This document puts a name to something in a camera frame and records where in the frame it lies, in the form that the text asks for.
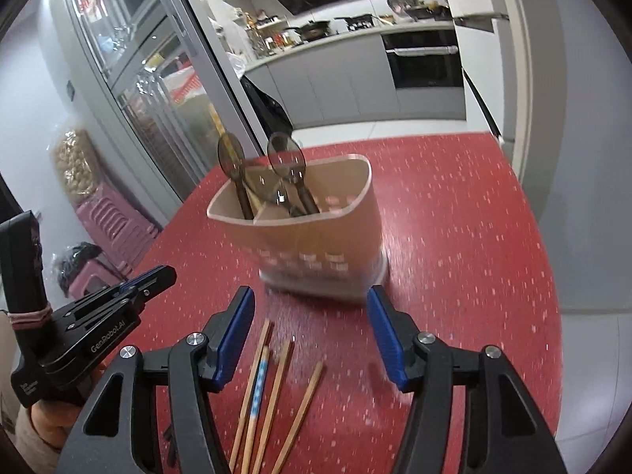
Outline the grey kitchen cabinet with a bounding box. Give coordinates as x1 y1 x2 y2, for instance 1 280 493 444
244 22 467 129

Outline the black garbage bag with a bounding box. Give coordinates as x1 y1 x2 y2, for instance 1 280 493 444
240 75 294 134

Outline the black plastic bag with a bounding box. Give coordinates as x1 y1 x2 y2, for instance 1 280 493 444
52 242 107 292

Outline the black wok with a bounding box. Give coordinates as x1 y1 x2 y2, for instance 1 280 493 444
286 20 331 40

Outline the rack of condiment bottles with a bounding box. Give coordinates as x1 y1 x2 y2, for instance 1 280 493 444
242 7 297 57

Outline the red plastic basket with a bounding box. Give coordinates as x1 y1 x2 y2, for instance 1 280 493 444
163 71 205 104

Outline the yellow patterned chopstick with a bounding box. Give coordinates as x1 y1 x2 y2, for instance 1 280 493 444
209 103 267 219

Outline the clear bag of snacks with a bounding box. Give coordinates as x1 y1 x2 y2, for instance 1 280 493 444
49 128 102 205

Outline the beige cutlery holder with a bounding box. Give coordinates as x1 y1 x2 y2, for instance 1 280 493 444
206 154 388 303

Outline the single pink plastic stool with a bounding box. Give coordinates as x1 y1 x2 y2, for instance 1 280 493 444
69 261 124 299

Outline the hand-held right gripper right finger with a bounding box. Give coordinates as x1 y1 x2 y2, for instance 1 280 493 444
367 285 559 474

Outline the black built-in oven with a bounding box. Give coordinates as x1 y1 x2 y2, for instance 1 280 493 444
381 30 465 90

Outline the cooking pot with food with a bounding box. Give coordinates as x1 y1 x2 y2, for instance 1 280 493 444
405 2 452 21

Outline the large dark translucent spoon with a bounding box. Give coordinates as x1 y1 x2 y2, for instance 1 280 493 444
217 131 256 221
267 132 319 217

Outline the blue patterned chopstick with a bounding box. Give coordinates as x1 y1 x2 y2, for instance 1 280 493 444
244 346 271 474

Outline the pink elastic band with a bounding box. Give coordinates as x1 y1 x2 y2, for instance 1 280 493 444
9 307 53 331

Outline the person's left hand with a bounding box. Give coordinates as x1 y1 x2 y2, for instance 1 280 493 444
27 384 96 439

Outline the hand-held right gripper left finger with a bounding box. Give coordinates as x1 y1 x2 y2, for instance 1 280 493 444
58 285 256 474

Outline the black frying pan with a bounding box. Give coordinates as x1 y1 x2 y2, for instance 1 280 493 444
335 14 383 30

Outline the glass door refrigerator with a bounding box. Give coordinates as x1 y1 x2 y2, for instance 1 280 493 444
49 0 262 213

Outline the white refrigerator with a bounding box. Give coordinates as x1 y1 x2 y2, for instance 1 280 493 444
451 10 512 146

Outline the stack of pink plastic stools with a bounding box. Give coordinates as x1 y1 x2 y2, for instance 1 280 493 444
74 185 164 277

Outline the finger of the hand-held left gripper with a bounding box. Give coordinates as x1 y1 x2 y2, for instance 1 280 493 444
52 286 146 331
118 265 177 307

